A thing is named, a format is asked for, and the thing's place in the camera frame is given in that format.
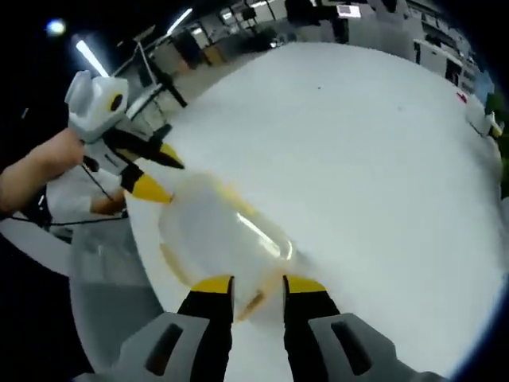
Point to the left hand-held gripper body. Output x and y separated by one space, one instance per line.
93 111

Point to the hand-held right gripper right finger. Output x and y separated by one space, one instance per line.
306 334

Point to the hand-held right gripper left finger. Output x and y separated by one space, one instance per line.
207 330

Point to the clear plastic bag with bread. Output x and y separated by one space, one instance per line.
214 238

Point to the person's left hand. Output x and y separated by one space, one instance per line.
69 149

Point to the long ceiling light strip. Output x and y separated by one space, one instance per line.
182 20
92 59

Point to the white desk with black legs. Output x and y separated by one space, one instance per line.
159 75

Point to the round ceiling light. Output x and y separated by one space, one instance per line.
55 27

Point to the grey mesh office chair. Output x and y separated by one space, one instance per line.
103 278

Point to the green leafy plant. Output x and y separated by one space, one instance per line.
497 107

